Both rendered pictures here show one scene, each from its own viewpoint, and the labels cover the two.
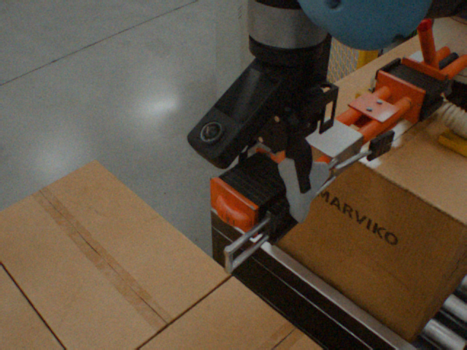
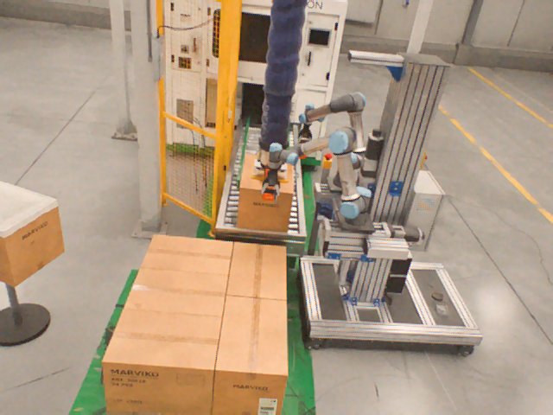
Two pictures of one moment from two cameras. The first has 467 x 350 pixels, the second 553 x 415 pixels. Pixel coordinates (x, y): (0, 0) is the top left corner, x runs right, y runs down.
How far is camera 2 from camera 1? 277 cm
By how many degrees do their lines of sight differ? 40
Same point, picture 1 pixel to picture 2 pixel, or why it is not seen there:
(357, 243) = (267, 212)
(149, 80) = (67, 217)
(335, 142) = not seen: hidden behind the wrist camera
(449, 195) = (286, 189)
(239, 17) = (155, 167)
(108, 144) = (85, 252)
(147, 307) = (222, 257)
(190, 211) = not seen: hidden behind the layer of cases
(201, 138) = (271, 183)
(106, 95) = not seen: hidden behind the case
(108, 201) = (176, 242)
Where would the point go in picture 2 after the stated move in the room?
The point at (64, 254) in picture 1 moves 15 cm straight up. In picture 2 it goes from (182, 258) to (183, 241)
